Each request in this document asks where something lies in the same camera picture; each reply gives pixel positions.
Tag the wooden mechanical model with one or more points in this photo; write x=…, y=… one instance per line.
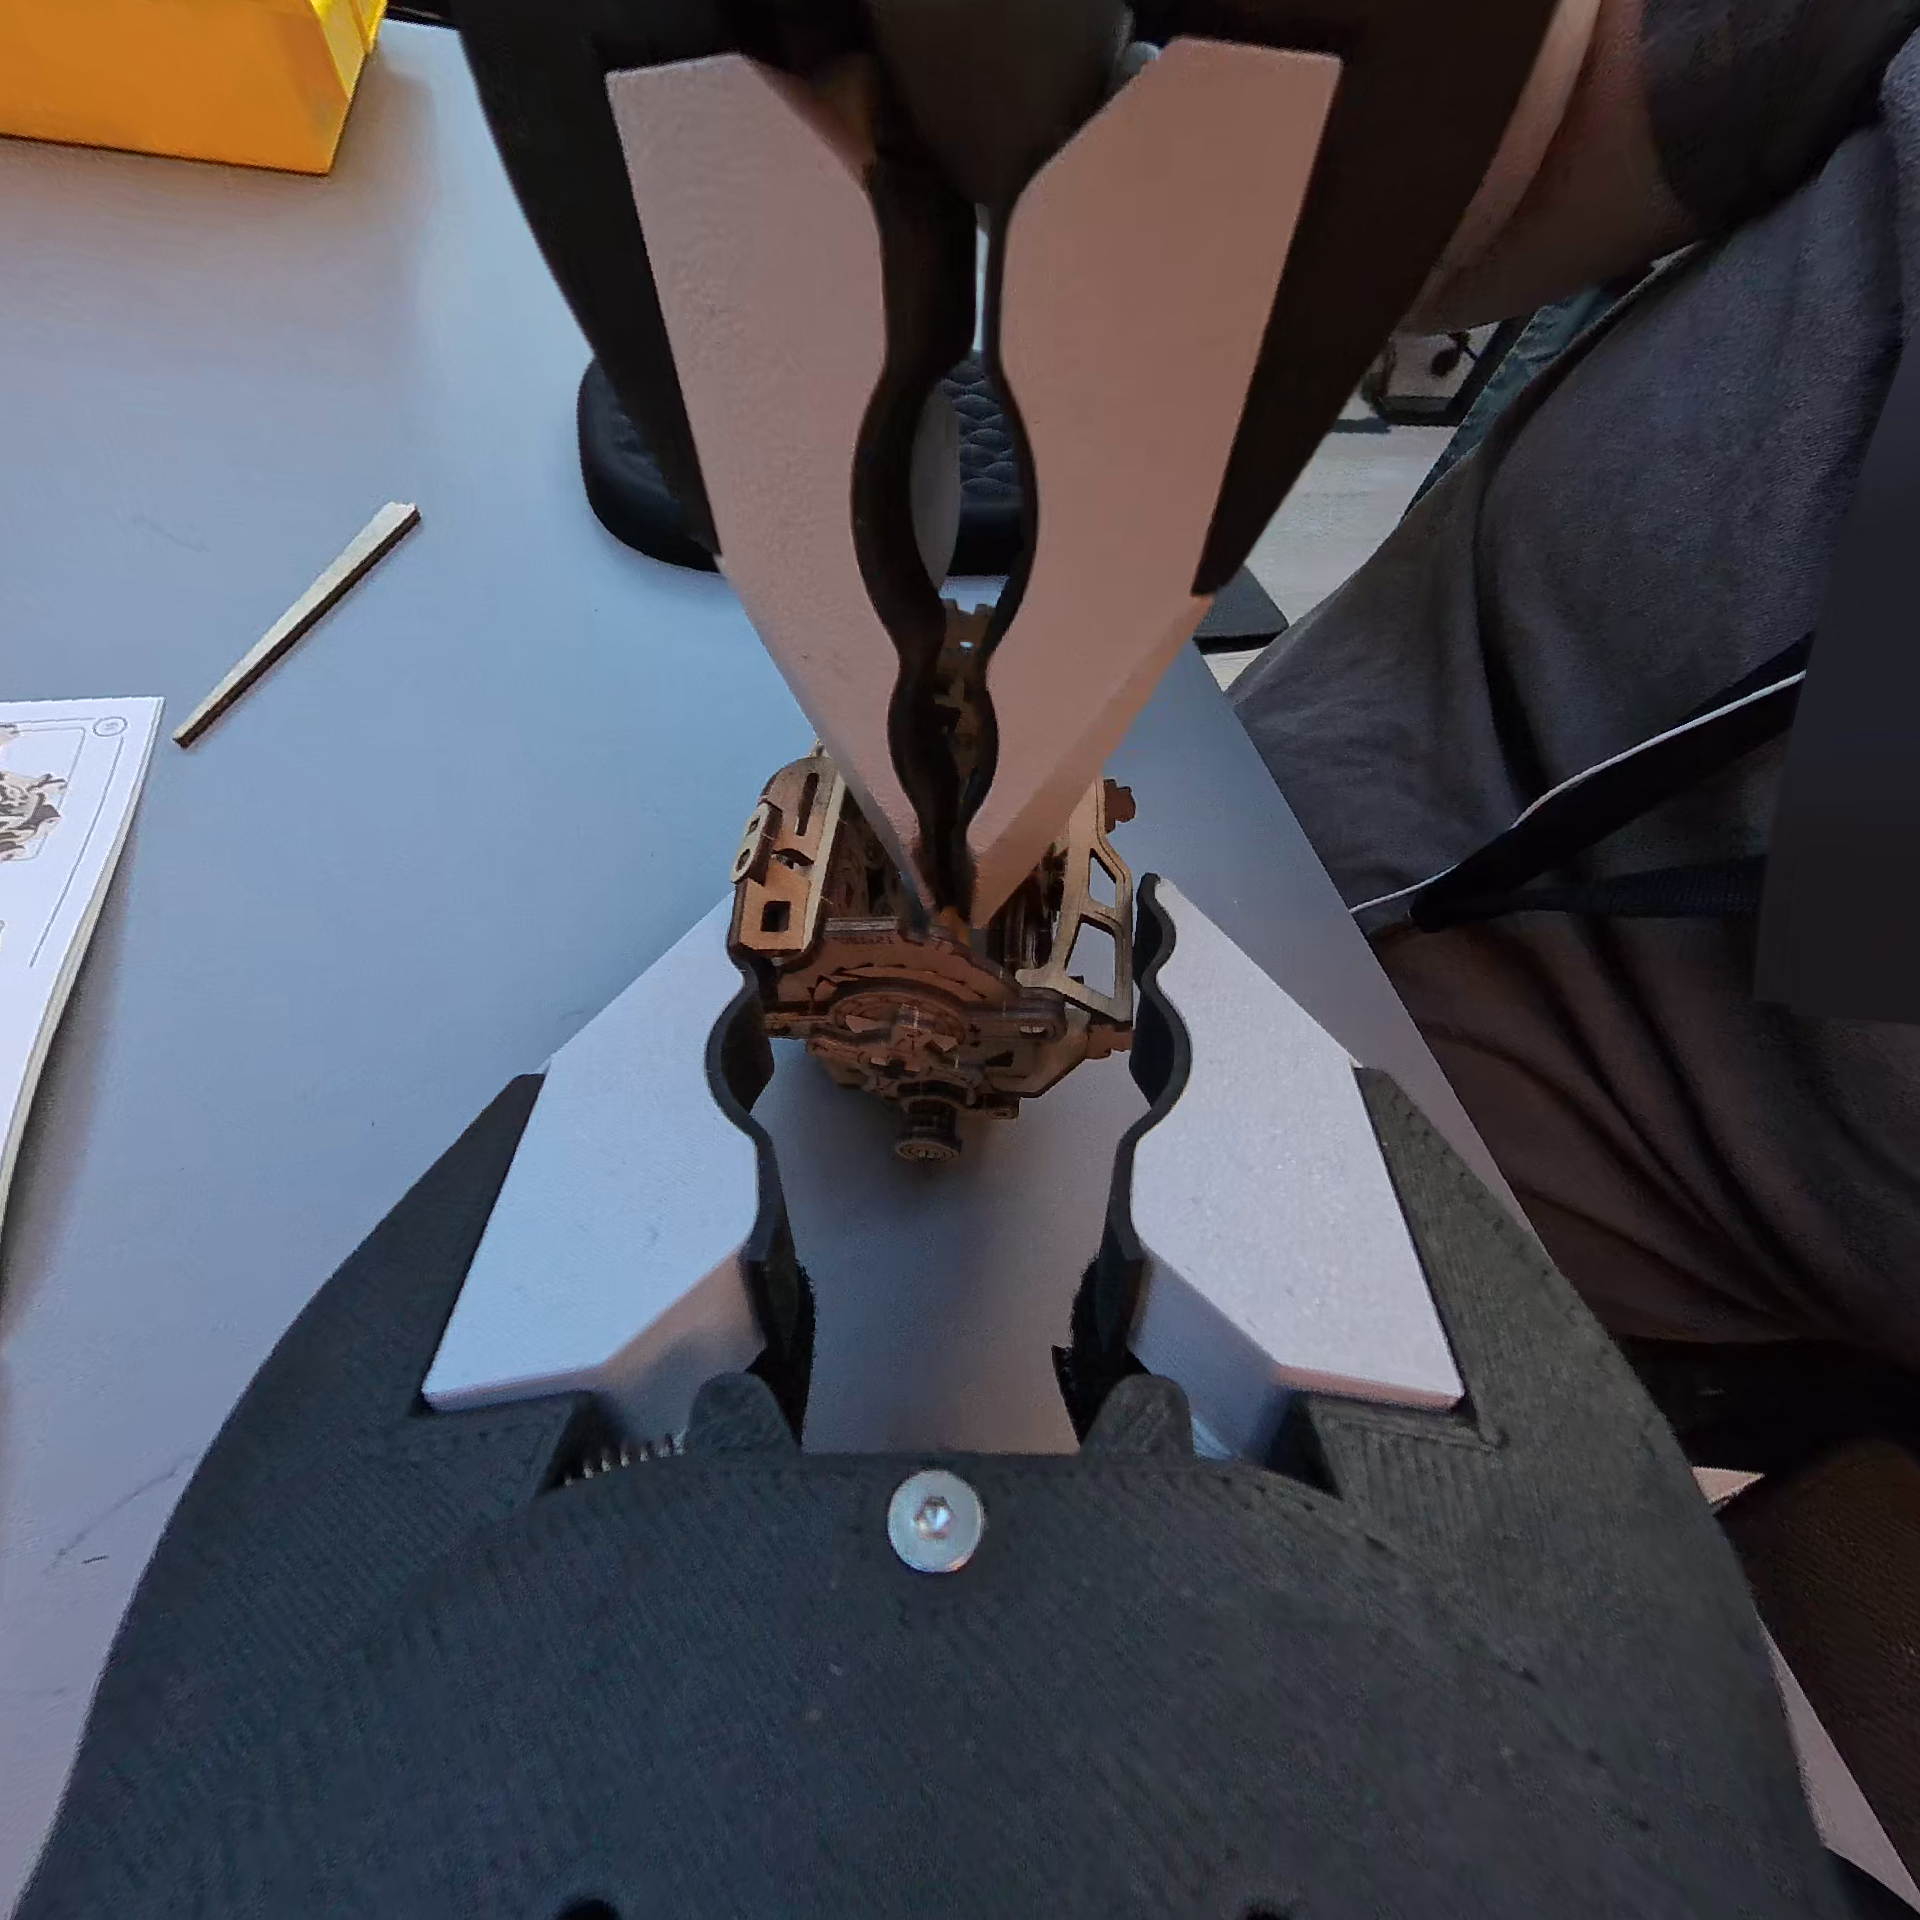
x=900, y=1021

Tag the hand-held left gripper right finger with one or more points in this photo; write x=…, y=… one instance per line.
x=1274, y=1200

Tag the person's grey clothing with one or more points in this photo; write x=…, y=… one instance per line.
x=1620, y=750

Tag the black quilted wrist rest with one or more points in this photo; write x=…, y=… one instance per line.
x=638, y=464

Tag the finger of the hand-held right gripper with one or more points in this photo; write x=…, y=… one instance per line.
x=1154, y=374
x=751, y=301

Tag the instruction booklet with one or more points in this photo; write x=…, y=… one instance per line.
x=68, y=901

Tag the yellow storage bin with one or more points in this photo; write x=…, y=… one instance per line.
x=164, y=75

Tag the person's right forearm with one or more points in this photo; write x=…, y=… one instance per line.
x=1530, y=150

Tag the thin wooden stick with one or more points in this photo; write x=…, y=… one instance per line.
x=292, y=626

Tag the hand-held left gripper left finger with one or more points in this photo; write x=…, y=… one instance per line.
x=601, y=1200

